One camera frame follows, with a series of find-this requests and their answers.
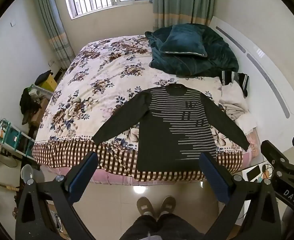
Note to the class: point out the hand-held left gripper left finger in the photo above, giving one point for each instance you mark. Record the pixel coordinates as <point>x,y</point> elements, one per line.
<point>83,177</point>

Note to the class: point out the black cloth on box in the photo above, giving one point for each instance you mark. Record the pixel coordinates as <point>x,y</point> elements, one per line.
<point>43,76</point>

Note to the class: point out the teal storage shelf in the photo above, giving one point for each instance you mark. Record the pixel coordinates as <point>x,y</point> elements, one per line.
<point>14,137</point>

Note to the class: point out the wooden broom stick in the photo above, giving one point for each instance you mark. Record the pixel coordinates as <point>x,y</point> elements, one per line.
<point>1,185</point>

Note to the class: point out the black hanging garment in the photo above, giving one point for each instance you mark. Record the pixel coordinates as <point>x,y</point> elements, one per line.
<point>26,102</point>

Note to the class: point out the person's left slipper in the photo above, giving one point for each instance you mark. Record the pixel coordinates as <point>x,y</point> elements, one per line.
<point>145,206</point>

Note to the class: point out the white wall socket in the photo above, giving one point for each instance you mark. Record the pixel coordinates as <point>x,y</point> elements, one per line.
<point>51,63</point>

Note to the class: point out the person's dark trousers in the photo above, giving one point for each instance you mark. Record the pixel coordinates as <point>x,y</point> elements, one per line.
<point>162,227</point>

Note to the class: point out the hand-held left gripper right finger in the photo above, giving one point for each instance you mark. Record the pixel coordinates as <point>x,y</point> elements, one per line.
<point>215,180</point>

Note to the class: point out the brown cardboard box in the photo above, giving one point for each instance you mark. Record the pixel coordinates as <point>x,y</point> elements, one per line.
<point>40,112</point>

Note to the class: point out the yellow box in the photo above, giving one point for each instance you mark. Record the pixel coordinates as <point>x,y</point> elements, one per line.
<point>49,84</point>

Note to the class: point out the floral bed blanket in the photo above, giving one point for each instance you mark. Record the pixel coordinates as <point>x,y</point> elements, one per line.
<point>99,75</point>

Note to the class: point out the bed with pink sheet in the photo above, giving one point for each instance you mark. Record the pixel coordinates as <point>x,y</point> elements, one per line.
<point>111,180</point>

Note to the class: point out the smartphone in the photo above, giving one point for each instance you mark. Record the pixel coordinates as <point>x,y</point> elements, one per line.
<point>254,173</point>

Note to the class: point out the white headboard with grey stripes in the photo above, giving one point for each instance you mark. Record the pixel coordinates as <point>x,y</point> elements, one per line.
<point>287,80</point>

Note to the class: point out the person's right slipper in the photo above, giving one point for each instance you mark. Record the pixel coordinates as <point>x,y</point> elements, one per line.
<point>168,203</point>

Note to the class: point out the clear plastic dome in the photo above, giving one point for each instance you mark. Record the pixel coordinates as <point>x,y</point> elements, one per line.
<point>26,172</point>

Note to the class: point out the green curtain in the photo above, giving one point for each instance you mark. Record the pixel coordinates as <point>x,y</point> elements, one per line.
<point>54,30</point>
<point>182,2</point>

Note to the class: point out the person's slipper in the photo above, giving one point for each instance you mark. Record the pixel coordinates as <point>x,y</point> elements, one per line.
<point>168,203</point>
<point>145,206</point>

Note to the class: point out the teal plush pillow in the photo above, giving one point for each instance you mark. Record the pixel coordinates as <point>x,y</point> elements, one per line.
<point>182,42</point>

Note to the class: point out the dark striped sweater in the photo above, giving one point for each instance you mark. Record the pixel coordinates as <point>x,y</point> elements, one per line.
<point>157,142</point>

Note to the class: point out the teal plush duvet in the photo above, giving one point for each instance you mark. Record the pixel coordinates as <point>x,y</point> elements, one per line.
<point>212,60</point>

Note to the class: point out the black white striped cloth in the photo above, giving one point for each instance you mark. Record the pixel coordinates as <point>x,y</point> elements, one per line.
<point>242,82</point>

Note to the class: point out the beige crumpled cloth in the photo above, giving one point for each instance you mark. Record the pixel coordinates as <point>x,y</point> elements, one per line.
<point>234,97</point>

